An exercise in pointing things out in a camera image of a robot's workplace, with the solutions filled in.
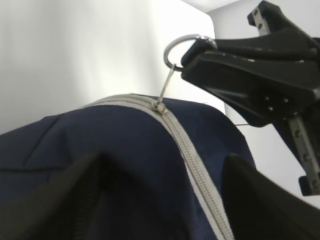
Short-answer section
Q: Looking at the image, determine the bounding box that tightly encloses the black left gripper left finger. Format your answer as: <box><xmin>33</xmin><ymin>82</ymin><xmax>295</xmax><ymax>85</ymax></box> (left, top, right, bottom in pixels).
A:
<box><xmin>0</xmin><ymin>151</ymin><xmax>106</xmax><ymax>240</ymax></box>

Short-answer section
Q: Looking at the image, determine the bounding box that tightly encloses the navy blue lunch bag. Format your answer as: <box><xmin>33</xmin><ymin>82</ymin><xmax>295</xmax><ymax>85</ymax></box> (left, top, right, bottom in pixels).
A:
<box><xmin>0</xmin><ymin>95</ymin><xmax>255</xmax><ymax>240</ymax></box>

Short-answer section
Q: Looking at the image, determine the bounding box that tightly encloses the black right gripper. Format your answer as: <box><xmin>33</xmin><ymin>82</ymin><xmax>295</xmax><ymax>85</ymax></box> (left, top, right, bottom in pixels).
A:
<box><xmin>181</xmin><ymin>0</ymin><xmax>320</xmax><ymax>197</ymax></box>

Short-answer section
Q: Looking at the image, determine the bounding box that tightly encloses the metal zipper pull ring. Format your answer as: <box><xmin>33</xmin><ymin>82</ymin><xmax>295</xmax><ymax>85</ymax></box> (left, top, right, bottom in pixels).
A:
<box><xmin>153</xmin><ymin>34</ymin><xmax>216</xmax><ymax>115</ymax></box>

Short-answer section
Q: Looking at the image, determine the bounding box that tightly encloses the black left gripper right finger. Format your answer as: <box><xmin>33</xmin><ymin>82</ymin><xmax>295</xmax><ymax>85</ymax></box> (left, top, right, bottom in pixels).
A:
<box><xmin>221</xmin><ymin>154</ymin><xmax>320</xmax><ymax>240</ymax></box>

